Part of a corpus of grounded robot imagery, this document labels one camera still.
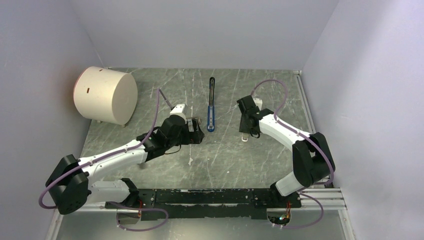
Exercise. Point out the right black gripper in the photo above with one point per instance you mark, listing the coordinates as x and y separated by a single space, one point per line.
243 129

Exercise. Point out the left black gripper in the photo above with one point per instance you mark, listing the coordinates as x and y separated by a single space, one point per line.
194 137

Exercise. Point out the staple box tray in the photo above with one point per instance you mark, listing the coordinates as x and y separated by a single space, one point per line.
194 122

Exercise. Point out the beige white stapler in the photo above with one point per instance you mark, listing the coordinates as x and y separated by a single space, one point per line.
245 137

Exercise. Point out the blue black stapler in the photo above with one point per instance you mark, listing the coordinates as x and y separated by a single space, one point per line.
211 107

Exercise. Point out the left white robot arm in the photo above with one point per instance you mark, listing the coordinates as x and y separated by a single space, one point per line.
76 182

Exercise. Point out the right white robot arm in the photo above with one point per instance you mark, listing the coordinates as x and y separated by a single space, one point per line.
311 157

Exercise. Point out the cream cylindrical container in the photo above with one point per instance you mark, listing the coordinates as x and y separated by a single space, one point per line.
105 95

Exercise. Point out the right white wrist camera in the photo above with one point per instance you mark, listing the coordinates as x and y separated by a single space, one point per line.
258 102

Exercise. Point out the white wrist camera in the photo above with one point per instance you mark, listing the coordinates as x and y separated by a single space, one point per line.
180 110
258 102

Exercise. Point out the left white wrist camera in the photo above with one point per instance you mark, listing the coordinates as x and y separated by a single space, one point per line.
180 110

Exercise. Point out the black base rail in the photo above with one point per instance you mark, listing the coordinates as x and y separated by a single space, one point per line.
209 203

